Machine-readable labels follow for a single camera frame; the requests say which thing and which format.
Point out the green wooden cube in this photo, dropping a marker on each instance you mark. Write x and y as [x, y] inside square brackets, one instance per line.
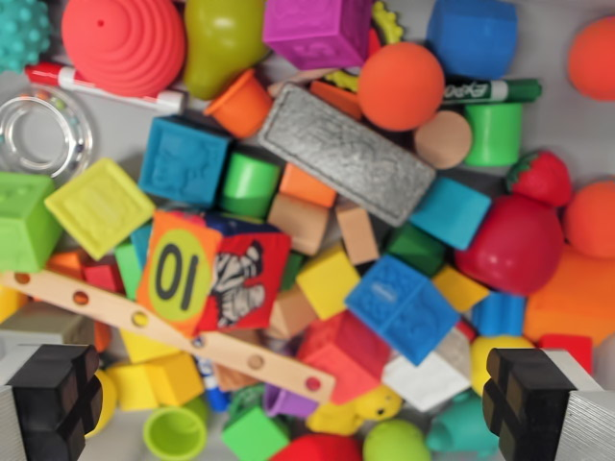
[254, 437]

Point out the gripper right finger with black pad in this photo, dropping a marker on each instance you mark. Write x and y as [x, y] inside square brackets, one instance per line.
[528, 408]

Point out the brown wooden block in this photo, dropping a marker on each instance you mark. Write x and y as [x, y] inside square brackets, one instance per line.
[235, 377]

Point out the red toy apple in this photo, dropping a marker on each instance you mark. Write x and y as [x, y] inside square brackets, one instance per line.
[509, 245]

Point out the grey felt eraser block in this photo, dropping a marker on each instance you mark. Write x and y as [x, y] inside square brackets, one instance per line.
[346, 153]

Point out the yellow wooden cube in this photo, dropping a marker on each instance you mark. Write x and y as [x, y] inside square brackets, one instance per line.
[327, 283]

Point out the green plastic cylinder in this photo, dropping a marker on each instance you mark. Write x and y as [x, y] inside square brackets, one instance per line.
[492, 134]
[250, 185]

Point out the large orange foam shape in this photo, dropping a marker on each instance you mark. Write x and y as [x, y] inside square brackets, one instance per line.
[572, 298]

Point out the green rubber block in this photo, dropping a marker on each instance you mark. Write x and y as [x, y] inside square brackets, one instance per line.
[24, 225]

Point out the lime green plastic cup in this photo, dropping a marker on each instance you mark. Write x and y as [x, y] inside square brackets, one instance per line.
[175, 432]

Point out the red embossed rubber block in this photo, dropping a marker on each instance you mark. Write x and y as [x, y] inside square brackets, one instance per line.
[341, 355]

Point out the teal embossed rubber block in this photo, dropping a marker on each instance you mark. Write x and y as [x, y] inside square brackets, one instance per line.
[185, 158]

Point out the orange shiny block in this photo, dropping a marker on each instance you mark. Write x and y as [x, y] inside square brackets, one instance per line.
[65, 264]

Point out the white wooden block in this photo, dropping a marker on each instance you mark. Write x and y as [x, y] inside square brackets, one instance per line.
[425, 384]

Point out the yellow toy banana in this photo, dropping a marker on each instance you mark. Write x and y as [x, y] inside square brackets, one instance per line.
[9, 302]

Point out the grey wooden block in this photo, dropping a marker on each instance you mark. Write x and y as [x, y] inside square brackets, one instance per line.
[454, 350]

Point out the teal rubber toy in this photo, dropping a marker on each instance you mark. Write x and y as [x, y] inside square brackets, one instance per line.
[456, 427]

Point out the blue whiteboard marker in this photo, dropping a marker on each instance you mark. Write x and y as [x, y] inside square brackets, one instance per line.
[216, 394]

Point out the purple plastic cup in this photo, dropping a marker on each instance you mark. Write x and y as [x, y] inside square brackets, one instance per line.
[288, 403]

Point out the red toy strawberry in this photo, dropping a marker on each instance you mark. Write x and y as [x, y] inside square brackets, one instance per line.
[543, 177]

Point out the blue embossed rubber block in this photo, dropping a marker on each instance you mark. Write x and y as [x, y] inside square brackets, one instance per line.
[401, 307]

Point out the purple rubber block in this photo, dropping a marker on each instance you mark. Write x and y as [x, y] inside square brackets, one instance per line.
[317, 29]

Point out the orange plastic cup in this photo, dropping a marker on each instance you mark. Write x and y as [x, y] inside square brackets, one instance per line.
[240, 108]

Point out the yellow bumpy teether toy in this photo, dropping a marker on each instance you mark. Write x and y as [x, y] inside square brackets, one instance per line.
[386, 21]

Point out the lime green ball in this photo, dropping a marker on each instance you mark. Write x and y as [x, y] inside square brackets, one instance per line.
[396, 442]

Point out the tan wooden block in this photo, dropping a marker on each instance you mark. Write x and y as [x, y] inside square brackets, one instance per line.
[358, 233]
[290, 312]
[298, 223]

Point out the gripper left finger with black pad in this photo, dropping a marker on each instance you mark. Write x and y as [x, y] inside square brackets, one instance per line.
[48, 408]

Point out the dark green wooden block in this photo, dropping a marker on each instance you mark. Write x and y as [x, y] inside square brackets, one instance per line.
[415, 247]

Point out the red ribbed dome toy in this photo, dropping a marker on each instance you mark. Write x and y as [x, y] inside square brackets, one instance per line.
[120, 43]

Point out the teal spiky ball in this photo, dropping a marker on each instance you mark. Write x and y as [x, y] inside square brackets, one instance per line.
[19, 33]

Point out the colourful fabric cube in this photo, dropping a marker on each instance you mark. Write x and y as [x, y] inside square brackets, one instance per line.
[178, 274]

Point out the teal wooden block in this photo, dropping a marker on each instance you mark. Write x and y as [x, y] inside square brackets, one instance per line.
[141, 245]
[449, 213]

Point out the red whiteboard marker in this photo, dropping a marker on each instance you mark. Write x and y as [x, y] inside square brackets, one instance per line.
[96, 89]

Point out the yellow-green embossed rubber block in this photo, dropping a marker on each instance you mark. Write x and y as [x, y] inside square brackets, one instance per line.
[98, 206]

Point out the yellow rubber duck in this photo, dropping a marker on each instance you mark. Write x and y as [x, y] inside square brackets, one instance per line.
[346, 413]

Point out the tan wooden cylinder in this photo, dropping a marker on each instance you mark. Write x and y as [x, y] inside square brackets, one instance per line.
[442, 139]

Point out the red wooden block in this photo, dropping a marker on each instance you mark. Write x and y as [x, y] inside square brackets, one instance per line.
[103, 278]
[567, 350]

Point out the wooden strip with holes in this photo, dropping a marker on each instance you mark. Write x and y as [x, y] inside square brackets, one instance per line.
[108, 305]

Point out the green whiteboard marker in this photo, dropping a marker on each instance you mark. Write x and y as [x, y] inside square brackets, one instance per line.
[504, 90]

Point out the olive green toy pear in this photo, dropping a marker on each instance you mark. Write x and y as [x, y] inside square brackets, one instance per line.
[216, 48]

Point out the blue fluted block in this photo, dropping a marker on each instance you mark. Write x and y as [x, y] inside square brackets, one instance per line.
[499, 312]

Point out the thin wooden dowel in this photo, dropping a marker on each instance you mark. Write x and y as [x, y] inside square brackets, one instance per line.
[298, 79]

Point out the orange foam ball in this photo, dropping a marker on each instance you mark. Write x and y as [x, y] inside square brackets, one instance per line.
[596, 57]
[593, 221]
[401, 86]

